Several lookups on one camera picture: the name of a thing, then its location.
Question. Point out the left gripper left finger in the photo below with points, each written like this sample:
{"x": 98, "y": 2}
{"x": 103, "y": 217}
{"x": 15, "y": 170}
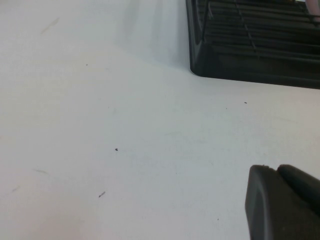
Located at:
{"x": 270, "y": 205}

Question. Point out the black plastic drip tray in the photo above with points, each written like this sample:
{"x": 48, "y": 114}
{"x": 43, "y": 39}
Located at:
{"x": 250, "y": 67}

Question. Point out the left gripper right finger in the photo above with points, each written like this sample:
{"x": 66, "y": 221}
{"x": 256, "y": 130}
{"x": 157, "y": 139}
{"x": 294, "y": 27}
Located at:
{"x": 305, "y": 185}

